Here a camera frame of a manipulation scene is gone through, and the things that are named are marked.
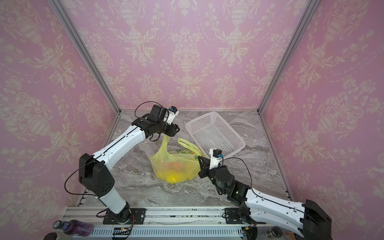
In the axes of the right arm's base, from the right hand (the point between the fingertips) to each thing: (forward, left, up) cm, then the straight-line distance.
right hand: (198, 158), depth 73 cm
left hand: (+19, +12, +2) cm, 22 cm away
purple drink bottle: (-26, +54, -8) cm, 60 cm away
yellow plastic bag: (-1, +10, -4) cm, 11 cm away
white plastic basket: (+31, -11, -19) cm, 38 cm away
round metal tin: (-30, -30, -10) cm, 43 cm away
